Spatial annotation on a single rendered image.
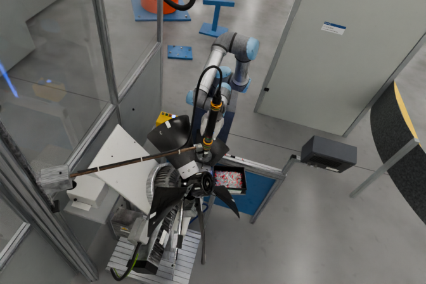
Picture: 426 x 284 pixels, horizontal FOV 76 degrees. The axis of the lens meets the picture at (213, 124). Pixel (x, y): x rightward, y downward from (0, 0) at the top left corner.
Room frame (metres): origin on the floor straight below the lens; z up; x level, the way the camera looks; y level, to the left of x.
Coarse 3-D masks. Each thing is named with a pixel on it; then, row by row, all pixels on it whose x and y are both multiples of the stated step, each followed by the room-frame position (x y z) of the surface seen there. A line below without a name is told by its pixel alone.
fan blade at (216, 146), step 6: (198, 132) 0.99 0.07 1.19; (198, 138) 0.96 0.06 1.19; (216, 138) 1.01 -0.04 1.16; (216, 144) 0.96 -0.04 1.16; (222, 144) 0.99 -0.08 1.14; (210, 150) 0.90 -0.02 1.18; (216, 150) 0.91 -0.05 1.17; (222, 150) 0.93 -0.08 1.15; (228, 150) 0.97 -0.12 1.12; (216, 156) 0.87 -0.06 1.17; (222, 156) 0.89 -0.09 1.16; (204, 162) 0.80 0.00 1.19; (210, 162) 0.81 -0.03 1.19; (216, 162) 0.83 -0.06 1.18
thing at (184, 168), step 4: (188, 164) 0.72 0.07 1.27; (192, 164) 0.72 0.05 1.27; (196, 164) 0.73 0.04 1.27; (180, 168) 0.69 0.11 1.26; (184, 168) 0.70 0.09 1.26; (188, 168) 0.70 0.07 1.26; (192, 168) 0.71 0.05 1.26; (196, 168) 0.71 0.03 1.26; (180, 172) 0.68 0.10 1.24; (184, 172) 0.69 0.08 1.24; (188, 172) 0.69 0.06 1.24; (192, 172) 0.70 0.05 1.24; (196, 172) 0.70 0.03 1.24; (184, 176) 0.67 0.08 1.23; (188, 176) 0.68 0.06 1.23
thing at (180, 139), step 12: (168, 120) 0.82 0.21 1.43; (180, 120) 0.85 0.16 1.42; (156, 132) 0.76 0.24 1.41; (168, 132) 0.78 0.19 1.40; (180, 132) 0.81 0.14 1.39; (156, 144) 0.72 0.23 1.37; (168, 144) 0.75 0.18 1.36; (180, 144) 0.76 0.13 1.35; (192, 144) 0.79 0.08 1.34; (168, 156) 0.71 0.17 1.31; (180, 156) 0.73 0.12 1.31; (192, 156) 0.75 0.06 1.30
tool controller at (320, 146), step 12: (312, 144) 1.06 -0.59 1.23; (324, 144) 1.07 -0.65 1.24; (336, 144) 1.09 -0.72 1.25; (312, 156) 1.02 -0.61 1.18; (324, 156) 1.01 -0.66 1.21; (336, 156) 1.01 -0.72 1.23; (348, 156) 1.03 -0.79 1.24; (324, 168) 1.04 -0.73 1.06; (336, 168) 1.03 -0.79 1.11; (348, 168) 1.02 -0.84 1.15
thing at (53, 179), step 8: (48, 168) 0.47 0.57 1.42; (56, 168) 0.47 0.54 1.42; (64, 168) 0.48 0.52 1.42; (40, 176) 0.42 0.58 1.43; (48, 176) 0.43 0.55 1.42; (56, 176) 0.44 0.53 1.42; (64, 176) 0.45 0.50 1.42; (40, 184) 0.40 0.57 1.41; (48, 184) 0.41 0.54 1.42; (56, 184) 0.42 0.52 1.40; (64, 184) 0.43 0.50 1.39; (48, 192) 0.40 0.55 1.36
